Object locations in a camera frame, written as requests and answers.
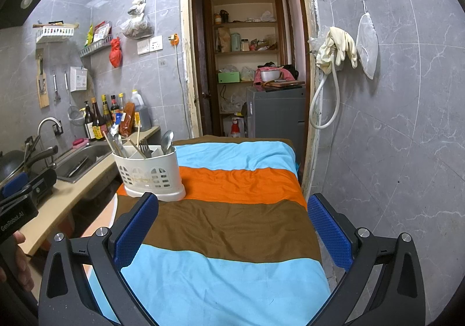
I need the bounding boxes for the red plastic bag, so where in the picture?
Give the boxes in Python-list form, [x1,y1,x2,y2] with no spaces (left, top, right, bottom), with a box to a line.
[109,37,122,69]

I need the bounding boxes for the worn door frame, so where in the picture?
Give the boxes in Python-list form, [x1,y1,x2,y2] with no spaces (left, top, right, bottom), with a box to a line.
[179,0,321,196]

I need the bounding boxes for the blue white packet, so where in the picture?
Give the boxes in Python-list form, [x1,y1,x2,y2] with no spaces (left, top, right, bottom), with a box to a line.
[110,113,126,136]

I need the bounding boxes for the white wall basket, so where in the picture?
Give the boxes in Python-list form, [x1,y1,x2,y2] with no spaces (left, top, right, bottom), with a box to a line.
[35,26,75,44]

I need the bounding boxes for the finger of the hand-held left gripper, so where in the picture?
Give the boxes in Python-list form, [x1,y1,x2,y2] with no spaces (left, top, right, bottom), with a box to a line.
[21,168,58,202]
[0,172,30,197]

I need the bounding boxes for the large oil jug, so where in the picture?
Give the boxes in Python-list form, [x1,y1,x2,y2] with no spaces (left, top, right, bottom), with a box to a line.
[130,89,152,132]

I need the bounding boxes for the wooden cutting board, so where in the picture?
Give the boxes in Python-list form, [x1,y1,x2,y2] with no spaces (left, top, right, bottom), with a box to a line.
[36,53,50,109]

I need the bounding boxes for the metal wall shelf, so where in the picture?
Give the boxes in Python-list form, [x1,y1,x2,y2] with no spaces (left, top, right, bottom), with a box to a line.
[79,35,113,58]

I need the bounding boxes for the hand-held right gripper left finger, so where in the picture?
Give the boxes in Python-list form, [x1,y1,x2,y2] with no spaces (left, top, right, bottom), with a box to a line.
[38,192,160,326]

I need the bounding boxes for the white mesh bag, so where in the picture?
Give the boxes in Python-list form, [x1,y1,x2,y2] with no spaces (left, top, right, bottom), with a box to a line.
[355,0,379,80]

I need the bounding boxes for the kitchen knife black handle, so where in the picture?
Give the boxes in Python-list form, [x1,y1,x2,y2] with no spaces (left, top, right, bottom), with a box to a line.
[39,57,48,95]

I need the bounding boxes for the pot with black handle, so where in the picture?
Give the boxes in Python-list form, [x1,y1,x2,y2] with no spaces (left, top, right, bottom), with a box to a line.
[0,146,59,182]

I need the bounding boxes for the pink cloth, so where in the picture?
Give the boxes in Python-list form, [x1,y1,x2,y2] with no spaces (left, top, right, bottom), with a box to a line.
[253,63,299,85]

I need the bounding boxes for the metal peeler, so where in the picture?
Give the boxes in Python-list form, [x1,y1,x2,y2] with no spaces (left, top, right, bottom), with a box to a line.
[51,73,61,105]

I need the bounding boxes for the grey mini fridge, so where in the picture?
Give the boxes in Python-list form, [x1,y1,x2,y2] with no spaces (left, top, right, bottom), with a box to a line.
[246,85,307,164]

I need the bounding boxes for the green box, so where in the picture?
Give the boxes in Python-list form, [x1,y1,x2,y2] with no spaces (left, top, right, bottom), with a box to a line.
[217,71,241,84]

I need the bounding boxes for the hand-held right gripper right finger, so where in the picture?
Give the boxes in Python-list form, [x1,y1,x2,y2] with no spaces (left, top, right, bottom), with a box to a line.
[307,193,426,326]

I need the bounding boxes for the person's left hand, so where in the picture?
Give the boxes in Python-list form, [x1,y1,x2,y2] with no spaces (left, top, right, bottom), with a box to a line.
[12,231,35,292]

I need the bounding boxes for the steel sink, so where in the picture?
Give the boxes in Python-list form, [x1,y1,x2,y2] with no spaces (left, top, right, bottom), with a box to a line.
[54,142,114,183]

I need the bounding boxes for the brown paper bag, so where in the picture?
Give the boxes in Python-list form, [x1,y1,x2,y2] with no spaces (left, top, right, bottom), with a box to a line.
[217,27,232,54]

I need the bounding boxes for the wooden shelf unit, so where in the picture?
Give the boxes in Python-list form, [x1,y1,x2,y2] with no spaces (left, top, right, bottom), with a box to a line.
[203,0,288,138]

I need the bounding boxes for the metal mesh strainer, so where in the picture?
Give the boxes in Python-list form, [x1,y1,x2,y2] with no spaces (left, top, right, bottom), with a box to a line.
[64,71,84,126]

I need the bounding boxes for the white plastic utensil caddy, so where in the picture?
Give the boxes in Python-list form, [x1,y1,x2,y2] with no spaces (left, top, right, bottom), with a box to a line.
[111,145,187,202]

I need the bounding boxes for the white switch socket panel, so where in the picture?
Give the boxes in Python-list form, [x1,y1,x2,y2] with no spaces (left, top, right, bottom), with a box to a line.
[137,35,163,55]

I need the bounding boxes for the cream rubber gloves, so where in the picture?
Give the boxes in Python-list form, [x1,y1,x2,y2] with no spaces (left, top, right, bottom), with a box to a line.
[314,26,359,75]

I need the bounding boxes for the metal faucet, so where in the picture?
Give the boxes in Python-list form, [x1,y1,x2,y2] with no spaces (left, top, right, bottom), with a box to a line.
[37,117,61,156]

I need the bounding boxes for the dark wooden door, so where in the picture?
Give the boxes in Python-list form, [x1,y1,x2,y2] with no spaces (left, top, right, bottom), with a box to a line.
[194,0,214,138]

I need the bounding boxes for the striped blanket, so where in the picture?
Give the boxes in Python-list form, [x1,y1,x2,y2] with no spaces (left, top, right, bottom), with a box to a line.
[82,135,332,326]

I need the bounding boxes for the white hanging box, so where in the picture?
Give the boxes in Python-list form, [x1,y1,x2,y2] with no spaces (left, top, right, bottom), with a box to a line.
[69,66,89,93]

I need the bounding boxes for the clear plastic bag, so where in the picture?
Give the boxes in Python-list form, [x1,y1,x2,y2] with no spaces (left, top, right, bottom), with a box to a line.
[119,0,153,40]

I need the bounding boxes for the red noodle packet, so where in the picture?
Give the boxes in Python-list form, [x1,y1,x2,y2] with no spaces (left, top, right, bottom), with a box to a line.
[119,102,136,137]

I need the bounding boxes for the white hose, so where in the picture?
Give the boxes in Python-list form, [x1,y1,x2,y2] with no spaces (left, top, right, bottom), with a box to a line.
[308,49,341,129]

